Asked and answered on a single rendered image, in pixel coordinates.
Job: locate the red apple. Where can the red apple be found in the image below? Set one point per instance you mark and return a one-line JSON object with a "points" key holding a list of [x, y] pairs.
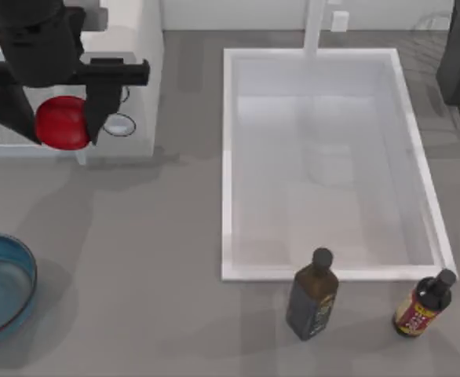
{"points": [[61, 123]]}

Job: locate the small clear glass cup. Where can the small clear glass cup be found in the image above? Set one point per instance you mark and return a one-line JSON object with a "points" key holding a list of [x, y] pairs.
{"points": [[119, 125]]}

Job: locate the white dish rack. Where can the white dish rack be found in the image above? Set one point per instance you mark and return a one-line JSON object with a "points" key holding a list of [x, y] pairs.
{"points": [[145, 78]]}

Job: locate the pale grey rounded box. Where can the pale grey rounded box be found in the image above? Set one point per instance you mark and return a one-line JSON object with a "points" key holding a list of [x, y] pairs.
{"points": [[96, 19]]}

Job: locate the blue bowl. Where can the blue bowl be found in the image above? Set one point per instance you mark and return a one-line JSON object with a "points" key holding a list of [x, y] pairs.
{"points": [[2, 286]]}

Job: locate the tall white tap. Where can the tall white tap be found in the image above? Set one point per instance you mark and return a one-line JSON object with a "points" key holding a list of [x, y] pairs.
{"points": [[313, 27]]}

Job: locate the white sink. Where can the white sink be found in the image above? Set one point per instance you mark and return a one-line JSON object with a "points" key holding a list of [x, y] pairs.
{"points": [[324, 165]]}

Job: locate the dark brown square bottle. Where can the dark brown square bottle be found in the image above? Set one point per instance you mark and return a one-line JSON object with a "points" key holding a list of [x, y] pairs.
{"points": [[312, 298]]}

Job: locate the black stand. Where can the black stand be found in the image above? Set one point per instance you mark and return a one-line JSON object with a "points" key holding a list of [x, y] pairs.
{"points": [[459, 59]]}

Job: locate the dark bottle with red label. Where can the dark bottle with red label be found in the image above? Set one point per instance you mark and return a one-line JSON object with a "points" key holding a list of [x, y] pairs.
{"points": [[424, 306]]}

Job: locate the white wall socket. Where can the white wall socket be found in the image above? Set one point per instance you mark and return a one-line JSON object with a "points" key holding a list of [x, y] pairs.
{"points": [[340, 21]]}

